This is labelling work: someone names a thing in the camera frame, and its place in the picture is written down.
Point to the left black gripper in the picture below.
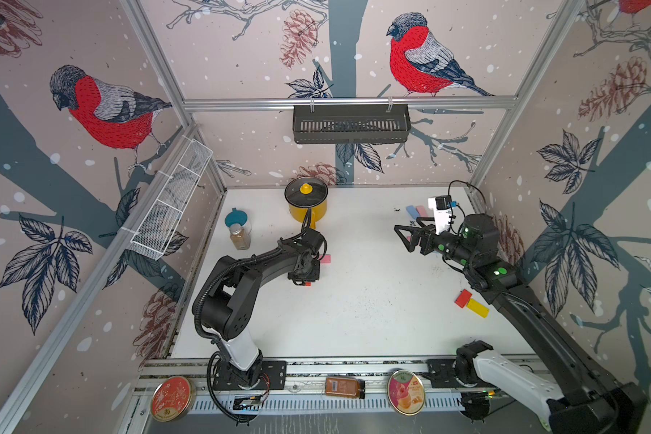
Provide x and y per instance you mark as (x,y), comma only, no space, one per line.
(314,278)

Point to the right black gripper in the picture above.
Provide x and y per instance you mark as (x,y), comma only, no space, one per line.
(427,231)

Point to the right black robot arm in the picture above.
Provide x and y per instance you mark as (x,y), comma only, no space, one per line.
(582,397)

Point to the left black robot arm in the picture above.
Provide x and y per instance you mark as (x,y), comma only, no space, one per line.
(224,306)

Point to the blue block far right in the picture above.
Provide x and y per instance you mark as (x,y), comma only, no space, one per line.
(412,211)

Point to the brown spice jar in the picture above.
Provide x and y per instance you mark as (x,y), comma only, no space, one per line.
(240,237)

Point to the glass lid yellow knob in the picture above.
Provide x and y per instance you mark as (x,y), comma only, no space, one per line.
(307,192)

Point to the black hanging shelf basket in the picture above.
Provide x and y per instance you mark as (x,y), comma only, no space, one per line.
(377,124)

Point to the brown packet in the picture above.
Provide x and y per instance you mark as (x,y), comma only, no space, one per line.
(345,387)

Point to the pink round cup lid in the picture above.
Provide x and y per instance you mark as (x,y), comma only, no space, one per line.
(406,392)

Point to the red round tin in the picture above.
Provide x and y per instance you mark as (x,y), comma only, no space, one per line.
(173,399)

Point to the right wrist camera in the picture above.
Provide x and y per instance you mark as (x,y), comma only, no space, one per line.
(442,209)

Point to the yellow pot with handle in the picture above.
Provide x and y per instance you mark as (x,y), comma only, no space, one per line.
(317,213)

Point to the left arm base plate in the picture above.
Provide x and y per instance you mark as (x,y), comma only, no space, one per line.
(262,375)

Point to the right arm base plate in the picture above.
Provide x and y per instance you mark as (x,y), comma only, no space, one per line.
(442,375)

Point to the white wire basket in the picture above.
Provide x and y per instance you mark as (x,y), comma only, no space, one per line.
(153,238)

